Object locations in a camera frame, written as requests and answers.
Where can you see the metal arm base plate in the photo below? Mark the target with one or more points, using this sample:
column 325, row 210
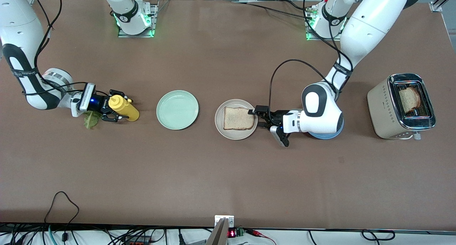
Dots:
column 135, row 36
column 320, row 39

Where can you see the white mounting bracket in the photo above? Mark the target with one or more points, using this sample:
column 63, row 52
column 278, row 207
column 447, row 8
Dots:
column 218, row 219

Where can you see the red digit display module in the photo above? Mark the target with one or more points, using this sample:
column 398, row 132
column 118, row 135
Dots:
column 232, row 233

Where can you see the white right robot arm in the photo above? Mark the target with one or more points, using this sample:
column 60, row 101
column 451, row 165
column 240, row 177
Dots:
column 17, row 27

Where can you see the light green plate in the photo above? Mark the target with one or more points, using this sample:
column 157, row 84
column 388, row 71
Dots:
column 177, row 109

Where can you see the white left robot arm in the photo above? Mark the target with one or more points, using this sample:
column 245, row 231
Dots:
column 370, row 27

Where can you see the beige plate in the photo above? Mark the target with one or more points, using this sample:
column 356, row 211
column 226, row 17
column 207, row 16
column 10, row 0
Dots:
column 235, row 135

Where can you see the aluminium frame profile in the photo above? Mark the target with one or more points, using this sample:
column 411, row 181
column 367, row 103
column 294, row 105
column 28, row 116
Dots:
column 436, row 6

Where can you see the beige chrome toaster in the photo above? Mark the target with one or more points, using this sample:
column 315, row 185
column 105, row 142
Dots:
column 379, row 109

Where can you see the blue plate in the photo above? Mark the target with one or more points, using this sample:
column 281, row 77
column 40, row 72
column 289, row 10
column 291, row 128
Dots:
column 326, row 135

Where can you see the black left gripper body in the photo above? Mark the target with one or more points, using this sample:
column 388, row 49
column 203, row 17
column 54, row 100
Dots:
column 276, row 117

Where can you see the red clip lead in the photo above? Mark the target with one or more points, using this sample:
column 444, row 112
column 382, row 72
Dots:
column 254, row 232

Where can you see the grey metal mount bar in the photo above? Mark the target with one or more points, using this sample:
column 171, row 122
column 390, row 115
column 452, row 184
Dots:
column 219, row 236

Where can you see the yellow squeeze bottle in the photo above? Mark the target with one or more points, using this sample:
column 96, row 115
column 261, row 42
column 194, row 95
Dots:
column 128, row 111

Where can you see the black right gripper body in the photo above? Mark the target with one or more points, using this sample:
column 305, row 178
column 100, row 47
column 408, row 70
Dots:
column 101, row 104

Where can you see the toasted bread slice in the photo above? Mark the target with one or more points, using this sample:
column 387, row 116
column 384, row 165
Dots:
column 238, row 118
column 409, row 99

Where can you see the green lettuce leaf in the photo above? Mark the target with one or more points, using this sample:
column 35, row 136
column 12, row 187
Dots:
column 91, row 121

